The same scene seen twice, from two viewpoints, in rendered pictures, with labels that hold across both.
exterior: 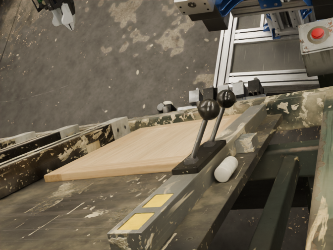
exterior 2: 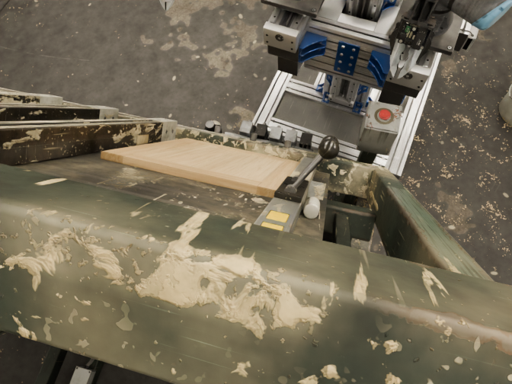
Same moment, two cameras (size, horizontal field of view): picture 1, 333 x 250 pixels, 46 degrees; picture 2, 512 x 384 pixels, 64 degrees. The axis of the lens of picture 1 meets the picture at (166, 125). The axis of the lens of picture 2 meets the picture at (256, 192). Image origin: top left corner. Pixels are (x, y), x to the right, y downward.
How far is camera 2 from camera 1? 23 cm
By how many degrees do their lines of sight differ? 16
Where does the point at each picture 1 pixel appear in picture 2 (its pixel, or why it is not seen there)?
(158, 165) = (236, 183)
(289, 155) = (341, 213)
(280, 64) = (320, 127)
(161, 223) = not seen: hidden behind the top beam
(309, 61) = (367, 136)
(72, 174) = (137, 161)
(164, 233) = not seen: hidden behind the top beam
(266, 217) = not seen: hidden behind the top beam
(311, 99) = (360, 171)
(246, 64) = (289, 114)
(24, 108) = (27, 65)
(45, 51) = (72, 12)
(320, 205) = (447, 263)
